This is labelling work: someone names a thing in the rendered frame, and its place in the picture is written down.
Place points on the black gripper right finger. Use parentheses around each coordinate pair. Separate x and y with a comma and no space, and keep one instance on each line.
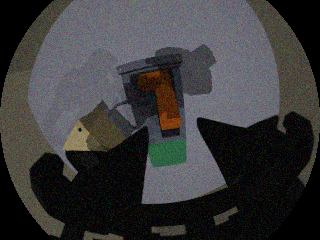
(233,146)

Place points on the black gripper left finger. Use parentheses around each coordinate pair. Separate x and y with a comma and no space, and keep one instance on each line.
(124,165)

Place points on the orange l-shaped part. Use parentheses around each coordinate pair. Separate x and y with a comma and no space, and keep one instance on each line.
(159,82)

